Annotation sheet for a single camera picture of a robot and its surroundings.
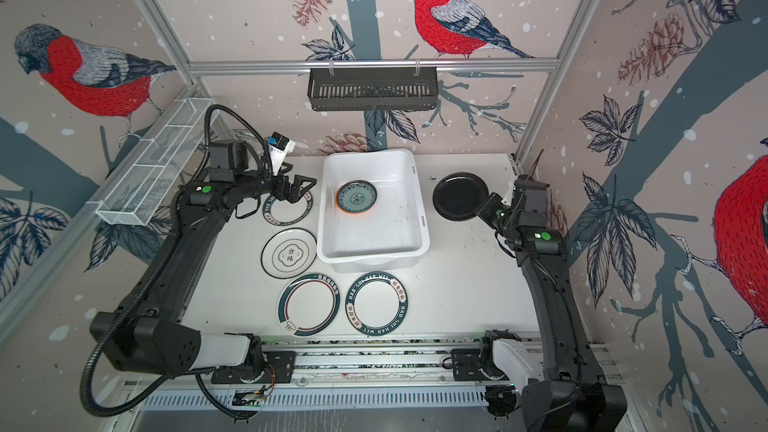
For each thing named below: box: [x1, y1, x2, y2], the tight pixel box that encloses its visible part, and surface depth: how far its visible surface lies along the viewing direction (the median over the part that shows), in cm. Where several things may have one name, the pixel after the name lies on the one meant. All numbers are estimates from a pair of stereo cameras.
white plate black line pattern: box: [260, 228, 317, 279], surface depth 96 cm
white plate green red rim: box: [276, 273, 341, 338], surface depth 85 cm
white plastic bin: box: [317, 149, 431, 274], surface depth 103 cm
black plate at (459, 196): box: [432, 172, 490, 221], surface depth 82 cm
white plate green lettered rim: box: [345, 271, 409, 337], surface depth 85 cm
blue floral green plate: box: [337, 180, 378, 213], surface depth 109 cm
